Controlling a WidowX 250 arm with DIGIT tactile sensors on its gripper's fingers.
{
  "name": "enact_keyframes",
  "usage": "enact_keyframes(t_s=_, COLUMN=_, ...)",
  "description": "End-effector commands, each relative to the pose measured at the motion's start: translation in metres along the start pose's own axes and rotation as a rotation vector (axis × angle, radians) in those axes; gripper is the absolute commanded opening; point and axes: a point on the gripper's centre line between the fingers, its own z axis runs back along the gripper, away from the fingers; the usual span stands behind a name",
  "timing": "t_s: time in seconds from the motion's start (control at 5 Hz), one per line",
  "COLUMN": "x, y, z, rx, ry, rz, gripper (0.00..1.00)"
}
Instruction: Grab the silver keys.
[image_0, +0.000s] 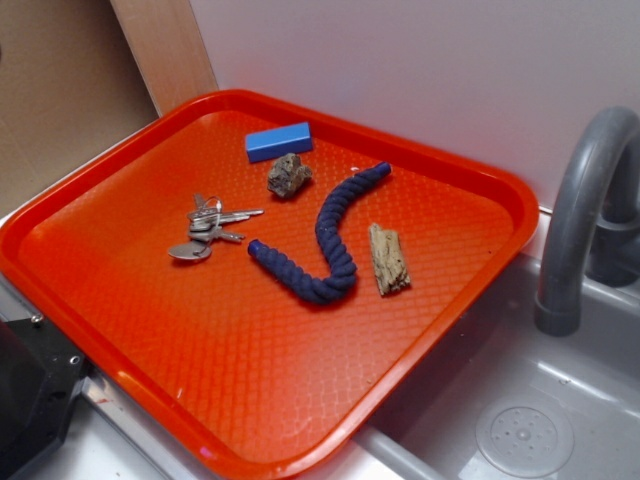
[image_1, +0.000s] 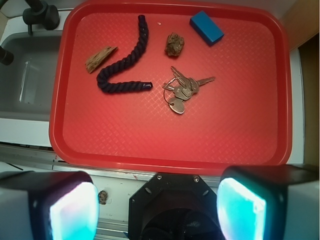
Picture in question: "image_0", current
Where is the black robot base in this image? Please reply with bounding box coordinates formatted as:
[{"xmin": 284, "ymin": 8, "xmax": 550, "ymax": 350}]
[{"xmin": 1, "ymin": 319, "xmax": 87, "ymax": 479}]

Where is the brown rock chunk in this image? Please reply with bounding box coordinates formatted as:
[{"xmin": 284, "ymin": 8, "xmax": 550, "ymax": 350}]
[{"xmin": 267, "ymin": 153, "xmax": 313, "ymax": 199}]

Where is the orange plastic tray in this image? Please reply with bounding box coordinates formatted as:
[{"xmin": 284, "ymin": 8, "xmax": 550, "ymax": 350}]
[{"xmin": 1, "ymin": 90, "xmax": 538, "ymax": 479}]

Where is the tan driftwood piece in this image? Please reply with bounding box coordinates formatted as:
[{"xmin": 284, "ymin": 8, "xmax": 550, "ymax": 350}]
[{"xmin": 368, "ymin": 223, "xmax": 411, "ymax": 297}]

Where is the blue rectangular block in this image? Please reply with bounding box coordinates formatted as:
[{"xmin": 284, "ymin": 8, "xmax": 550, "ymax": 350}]
[{"xmin": 245, "ymin": 122, "xmax": 313, "ymax": 163}]

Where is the silver key bunch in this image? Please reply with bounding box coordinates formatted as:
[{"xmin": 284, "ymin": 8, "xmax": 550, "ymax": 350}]
[{"xmin": 168, "ymin": 193, "xmax": 265, "ymax": 262}]

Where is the grey plastic sink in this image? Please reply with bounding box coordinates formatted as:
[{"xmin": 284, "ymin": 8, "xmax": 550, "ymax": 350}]
[{"xmin": 356, "ymin": 256, "xmax": 639, "ymax": 479}]

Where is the light wooden board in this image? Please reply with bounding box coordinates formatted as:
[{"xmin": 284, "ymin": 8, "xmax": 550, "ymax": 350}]
[{"xmin": 111, "ymin": 0, "xmax": 219, "ymax": 115}]

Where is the grey curved faucet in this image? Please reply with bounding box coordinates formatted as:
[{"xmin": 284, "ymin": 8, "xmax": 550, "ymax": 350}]
[{"xmin": 535, "ymin": 106, "xmax": 639, "ymax": 337}]

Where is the navy blue braided rope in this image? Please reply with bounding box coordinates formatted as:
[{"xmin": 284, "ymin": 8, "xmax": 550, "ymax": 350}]
[{"xmin": 247, "ymin": 161, "xmax": 392, "ymax": 306}]

